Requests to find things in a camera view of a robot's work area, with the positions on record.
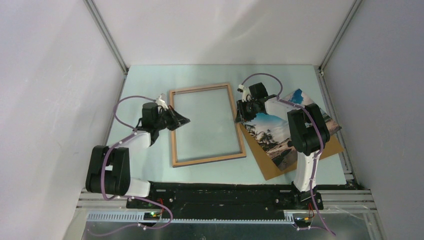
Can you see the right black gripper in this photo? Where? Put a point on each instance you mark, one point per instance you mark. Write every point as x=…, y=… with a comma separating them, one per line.
x=241, y=115

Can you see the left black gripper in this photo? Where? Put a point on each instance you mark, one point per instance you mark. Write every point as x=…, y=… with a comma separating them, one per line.
x=180, y=121

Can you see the beach photo print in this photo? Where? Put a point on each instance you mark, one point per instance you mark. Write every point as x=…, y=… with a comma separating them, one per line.
x=273, y=134

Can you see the wooden picture frame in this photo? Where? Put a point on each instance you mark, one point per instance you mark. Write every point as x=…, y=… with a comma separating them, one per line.
x=205, y=159

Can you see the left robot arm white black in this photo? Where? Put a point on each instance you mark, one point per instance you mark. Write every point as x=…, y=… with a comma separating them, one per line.
x=109, y=171

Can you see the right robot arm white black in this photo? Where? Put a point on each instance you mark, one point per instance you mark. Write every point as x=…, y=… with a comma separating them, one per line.
x=307, y=127

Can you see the brown cardboard backing board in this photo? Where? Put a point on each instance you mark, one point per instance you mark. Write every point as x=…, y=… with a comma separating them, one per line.
x=275, y=169

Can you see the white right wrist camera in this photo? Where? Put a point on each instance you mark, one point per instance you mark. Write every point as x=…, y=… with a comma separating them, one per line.
x=245, y=91

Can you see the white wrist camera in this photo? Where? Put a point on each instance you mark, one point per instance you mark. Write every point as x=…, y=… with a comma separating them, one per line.
x=161, y=101
x=245, y=91

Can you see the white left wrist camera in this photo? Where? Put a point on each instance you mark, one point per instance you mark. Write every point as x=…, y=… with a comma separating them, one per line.
x=161, y=101

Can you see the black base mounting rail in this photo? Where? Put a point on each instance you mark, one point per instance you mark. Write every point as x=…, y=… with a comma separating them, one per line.
x=180, y=199

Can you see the left aluminium corner post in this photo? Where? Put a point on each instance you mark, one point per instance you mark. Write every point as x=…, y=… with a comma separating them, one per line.
x=106, y=34

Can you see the aluminium corner post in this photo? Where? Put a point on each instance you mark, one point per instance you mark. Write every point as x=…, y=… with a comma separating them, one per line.
x=106, y=34
x=339, y=34

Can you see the right aluminium corner post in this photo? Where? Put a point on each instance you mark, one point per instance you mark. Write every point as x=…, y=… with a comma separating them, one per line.
x=339, y=34

